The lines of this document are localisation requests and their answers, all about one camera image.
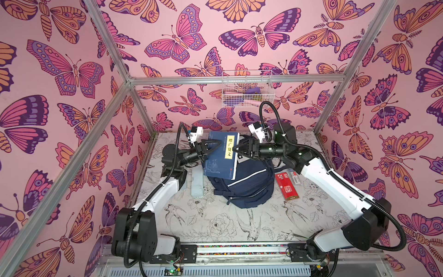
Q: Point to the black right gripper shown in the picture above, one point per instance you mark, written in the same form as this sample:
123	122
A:
252	150

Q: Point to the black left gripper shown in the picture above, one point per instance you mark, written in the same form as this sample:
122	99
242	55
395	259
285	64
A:
206	157

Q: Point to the navy blue backpack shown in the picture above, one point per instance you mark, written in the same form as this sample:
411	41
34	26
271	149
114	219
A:
253	185

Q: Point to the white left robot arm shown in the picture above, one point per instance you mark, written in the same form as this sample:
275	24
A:
136	238

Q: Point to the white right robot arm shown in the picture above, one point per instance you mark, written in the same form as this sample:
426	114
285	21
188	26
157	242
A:
371	224

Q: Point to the pale green ruler case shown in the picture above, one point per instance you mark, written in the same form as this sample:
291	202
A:
197	184

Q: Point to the red pencil case package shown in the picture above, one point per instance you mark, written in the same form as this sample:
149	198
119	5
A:
286	185

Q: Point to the pink item in basket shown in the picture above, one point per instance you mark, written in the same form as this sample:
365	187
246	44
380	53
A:
251	103

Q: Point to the purple item in basket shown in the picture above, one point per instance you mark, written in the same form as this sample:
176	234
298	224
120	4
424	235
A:
253	91

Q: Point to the clear pen refill package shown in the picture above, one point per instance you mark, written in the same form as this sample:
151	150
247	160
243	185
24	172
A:
295	178

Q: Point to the green circuit board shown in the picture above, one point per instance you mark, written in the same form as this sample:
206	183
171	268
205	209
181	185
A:
173	272

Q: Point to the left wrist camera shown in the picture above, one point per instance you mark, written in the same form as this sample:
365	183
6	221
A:
194	134

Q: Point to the white wire wall basket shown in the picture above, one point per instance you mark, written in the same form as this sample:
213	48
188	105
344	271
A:
243	88

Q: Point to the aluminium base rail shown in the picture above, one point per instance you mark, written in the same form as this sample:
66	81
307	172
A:
254	259

